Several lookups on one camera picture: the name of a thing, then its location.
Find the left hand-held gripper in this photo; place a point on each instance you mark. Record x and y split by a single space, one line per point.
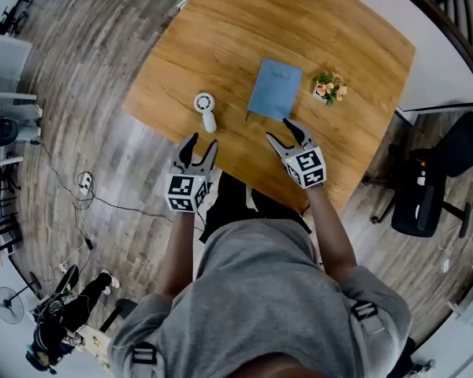
183 191

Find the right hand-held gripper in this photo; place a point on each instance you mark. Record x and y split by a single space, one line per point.
307 167

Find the white handheld fan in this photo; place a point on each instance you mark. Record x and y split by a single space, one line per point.
203 102

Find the person's left forearm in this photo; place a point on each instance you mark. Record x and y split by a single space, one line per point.
177 250

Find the person's right forearm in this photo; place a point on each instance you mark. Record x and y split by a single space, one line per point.
331 230

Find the white desk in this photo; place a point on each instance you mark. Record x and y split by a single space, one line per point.
4 57

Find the black standing fan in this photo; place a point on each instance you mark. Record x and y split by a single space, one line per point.
8 304

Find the person's black trousers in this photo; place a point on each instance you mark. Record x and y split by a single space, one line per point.
228 199

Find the blue notebook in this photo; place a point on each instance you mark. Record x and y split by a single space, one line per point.
276 89

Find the potted plant in white pot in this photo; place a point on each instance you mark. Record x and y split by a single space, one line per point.
327 89

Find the white power strip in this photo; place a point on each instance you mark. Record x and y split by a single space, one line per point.
63 268
85 183

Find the large black office chair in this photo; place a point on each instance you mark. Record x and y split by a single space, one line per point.
414 207

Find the person's grey shirt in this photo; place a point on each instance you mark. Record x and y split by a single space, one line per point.
260 290

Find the black stool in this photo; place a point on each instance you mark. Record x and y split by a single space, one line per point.
120 309

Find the black and green board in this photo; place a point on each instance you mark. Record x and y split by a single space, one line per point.
67 280

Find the black mesh chair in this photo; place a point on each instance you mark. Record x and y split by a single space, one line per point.
2 131

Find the round light wooden table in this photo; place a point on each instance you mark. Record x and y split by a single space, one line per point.
92 343

